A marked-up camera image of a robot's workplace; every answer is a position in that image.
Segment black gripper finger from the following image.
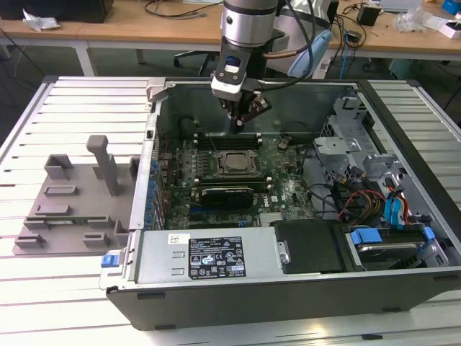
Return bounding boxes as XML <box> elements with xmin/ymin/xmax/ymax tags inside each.
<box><xmin>220</xmin><ymin>99</ymin><xmax>241</xmax><ymax>136</ymax></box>
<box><xmin>238</xmin><ymin>92</ymin><xmax>272</xmax><ymax>136</ymax></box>

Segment silver CPU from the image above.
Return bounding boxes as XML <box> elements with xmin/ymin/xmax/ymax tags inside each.
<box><xmin>225</xmin><ymin>154</ymin><xmax>250</xmax><ymax>173</ymax></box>

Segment metal socket cover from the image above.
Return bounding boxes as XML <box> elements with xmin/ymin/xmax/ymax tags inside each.
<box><xmin>215</xmin><ymin>150</ymin><xmax>259</xmax><ymax>177</ymax></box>

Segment CPU socket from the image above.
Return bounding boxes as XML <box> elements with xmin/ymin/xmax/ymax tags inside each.
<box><xmin>215</xmin><ymin>149</ymin><xmax>259</xmax><ymax>178</ymax></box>

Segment black RAM slot bank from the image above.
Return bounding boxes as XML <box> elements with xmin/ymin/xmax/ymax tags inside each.
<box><xmin>193</xmin><ymin>173</ymin><xmax>272</xmax><ymax>189</ymax></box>
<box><xmin>194</xmin><ymin>130</ymin><xmax>263</xmax><ymax>151</ymax></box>

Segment thin metal locking lever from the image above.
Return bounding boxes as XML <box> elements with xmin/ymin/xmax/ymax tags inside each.
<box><xmin>203</xmin><ymin>128</ymin><xmax>218</xmax><ymax>151</ymax></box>

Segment white power strip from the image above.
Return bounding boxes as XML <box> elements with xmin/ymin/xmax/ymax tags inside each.
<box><xmin>312</xmin><ymin>56</ymin><xmax>331</xmax><ymax>79</ymax></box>

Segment black office chair base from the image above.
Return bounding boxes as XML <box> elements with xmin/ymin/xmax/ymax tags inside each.
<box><xmin>174</xmin><ymin>49</ymin><xmax>219</xmax><ymax>77</ymax></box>

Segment black graphics card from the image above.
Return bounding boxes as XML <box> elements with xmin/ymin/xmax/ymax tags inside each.
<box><xmin>199</xmin><ymin>185</ymin><xmax>255</xmax><ymax>210</ymax></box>

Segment green motherboard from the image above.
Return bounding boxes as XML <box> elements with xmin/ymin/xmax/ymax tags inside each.
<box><xmin>158</xmin><ymin>135</ymin><xmax>318</xmax><ymax>230</ymax></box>

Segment silver metal drive cage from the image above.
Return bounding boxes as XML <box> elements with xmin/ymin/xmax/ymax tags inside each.
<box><xmin>312</xmin><ymin>89</ymin><xmax>411</xmax><ymax>195</ymax></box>

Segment silver chipset heatsink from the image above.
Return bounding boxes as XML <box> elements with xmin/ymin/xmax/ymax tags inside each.
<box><xmin>259</xmin><ymin>212</ymin><xmax>285</xmax><ymax>227</ymax></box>

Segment small black box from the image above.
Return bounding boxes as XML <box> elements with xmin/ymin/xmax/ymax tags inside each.
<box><xmin>356</xmin><ymin>5</ymin><xmax>381</xmax><ymax>27</ymax></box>

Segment wooden desk white legs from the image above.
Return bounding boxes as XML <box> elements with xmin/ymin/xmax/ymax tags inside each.
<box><xmin>0</xmin><ymin>0</ymin><xmax>226</xmax><ymax>76</ymax></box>

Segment wooden desk with clutter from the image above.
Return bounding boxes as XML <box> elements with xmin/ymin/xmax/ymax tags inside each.
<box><xmin>326</xmin><ymin>0</ymin><xmax>461</xmax><ymax>62</ymax></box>

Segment black plastic shroud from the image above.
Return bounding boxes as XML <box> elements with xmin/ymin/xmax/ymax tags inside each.
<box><xmin>272</xmin><ymin>219</ymin><xmax>349</xmax><ymax>275</ymax></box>

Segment teal bin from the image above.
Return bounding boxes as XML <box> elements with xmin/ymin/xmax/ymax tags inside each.
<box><xmin>388</xmin><ymin>57</ymin><xmax>428</xmax><ymax>80</ymax></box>

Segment silver power supply unit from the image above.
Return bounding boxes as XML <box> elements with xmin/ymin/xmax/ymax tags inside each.
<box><xmin>135</xmin><ymin>229</ymin><xmax>285</xmax><ymax>284</ymax></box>

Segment silver flat device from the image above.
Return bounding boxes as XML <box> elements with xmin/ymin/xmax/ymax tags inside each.
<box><xmin>380</xmin><ymin>0</ymin><xmax>423</xmax><ymax>12</ymax></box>

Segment clear plastic bags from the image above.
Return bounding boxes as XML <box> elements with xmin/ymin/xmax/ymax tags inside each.
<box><xmin>394</xmin><ymin>6</ymin><xmax>446</xmax><ymax>34</ymax></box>

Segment hard disk in blue carrier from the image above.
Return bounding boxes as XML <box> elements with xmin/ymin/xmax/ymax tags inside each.
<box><xmin>344</xmin><ymin>226</ymin><xmax>435</xmax><ymax>272</ymax></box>

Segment large black equipment box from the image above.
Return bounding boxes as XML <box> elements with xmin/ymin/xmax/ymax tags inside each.
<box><xmin>0</xmin><ymin>0</ymin><xmax>115</xmax><ymax>24</ymax></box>

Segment gray parts rack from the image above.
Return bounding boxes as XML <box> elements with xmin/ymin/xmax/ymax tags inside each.
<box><xmin>13</xmin><ymin>135</ymin><xmax>141</xmax><ymax>257</ymax></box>

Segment black open PC case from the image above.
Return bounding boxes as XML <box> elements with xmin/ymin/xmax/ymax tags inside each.
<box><xmin>99</xmin><ymin>77</ymin><xmax>461</xmax><ymax>331</ymax></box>

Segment white cardboard box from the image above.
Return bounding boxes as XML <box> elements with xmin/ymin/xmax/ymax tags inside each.
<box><xmin>437</xmin><ymin>19</ymin><xmax>461</xmax><ymax>40</ymax></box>

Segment crumpled white paper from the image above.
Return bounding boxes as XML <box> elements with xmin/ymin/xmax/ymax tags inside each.
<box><xmin>22</xmin><ymin>9</ymin><xmax>62</xmax><ymax>32</ymax></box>

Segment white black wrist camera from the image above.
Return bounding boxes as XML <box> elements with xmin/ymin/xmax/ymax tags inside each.
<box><xmin>210</xmin><ymin>46</ymin><xmax>254</xmax><ymax>102</ymax></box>

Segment black red yellow wire bundle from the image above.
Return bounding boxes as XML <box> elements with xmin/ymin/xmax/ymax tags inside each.
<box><xmin>331</xmin><ymin>169</ymin><xmax>386</xmax><ymax>221</ymax></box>

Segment blue flat data wire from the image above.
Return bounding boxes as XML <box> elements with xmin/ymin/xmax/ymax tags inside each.
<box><xmin>382</xmin><ymin>196</ymin><xmax>406</xmax><ymax>231</ymax></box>

